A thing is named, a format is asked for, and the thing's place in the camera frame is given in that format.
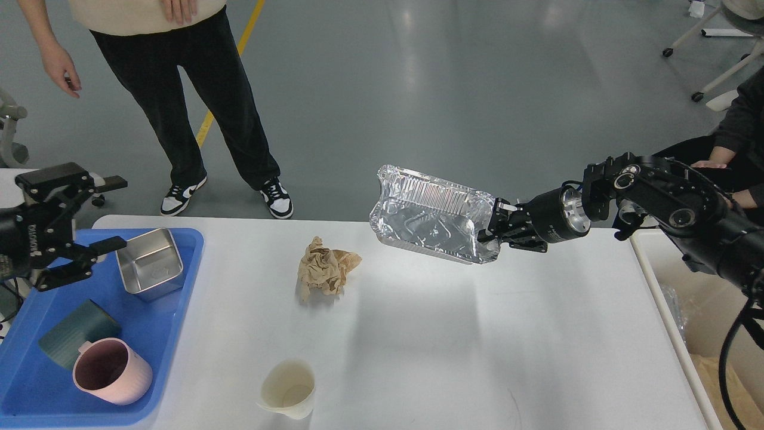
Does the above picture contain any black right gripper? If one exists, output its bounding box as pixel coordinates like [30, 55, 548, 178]
[477, 187, 590, 253]

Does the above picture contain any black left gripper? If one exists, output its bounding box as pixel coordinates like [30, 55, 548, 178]
[1, 162, 128, 292]

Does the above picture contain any aluminium foil tray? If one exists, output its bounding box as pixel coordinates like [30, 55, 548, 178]
[369, 164, 500, 264]

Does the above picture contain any steel rectangular container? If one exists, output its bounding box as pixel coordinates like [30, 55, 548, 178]
[116, 228, 184, 302]

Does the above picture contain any pink ribbed mug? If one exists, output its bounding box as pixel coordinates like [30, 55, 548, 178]
[72, 337, 153, 406]

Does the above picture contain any brown paper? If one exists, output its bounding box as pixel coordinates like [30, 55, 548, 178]
[690, 354, 763, 429]
[297, 236, 362, 302]

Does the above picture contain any cream paper cup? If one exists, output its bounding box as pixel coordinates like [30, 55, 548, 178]
[257, 358, 316, 420]

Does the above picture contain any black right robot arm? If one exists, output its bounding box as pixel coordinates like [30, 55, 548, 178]
[476, 152, 763, 429]

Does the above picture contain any white side table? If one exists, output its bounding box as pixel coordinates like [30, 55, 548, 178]
[0, 168, 35, 209]

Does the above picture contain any green ribbed cup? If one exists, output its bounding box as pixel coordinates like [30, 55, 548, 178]
[38, 299, 122, 371]

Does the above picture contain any white office chair left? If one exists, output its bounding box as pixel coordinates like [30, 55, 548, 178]
[0, 87, 106, 209]

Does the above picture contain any standing person beige top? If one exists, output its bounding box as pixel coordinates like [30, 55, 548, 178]
[17, 0, 294, 220]

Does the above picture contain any white plastic bin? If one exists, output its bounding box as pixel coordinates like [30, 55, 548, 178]
[630, 229, 747, 429]

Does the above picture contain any seated person in black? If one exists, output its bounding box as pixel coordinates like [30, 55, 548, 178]
[655, 69, 763, 225]

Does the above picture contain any brown paper in bin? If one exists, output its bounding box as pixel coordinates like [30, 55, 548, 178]
[690, 354, 763, 429]

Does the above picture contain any white chair top right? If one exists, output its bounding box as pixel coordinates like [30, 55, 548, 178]
[661, 1, 763, 103]

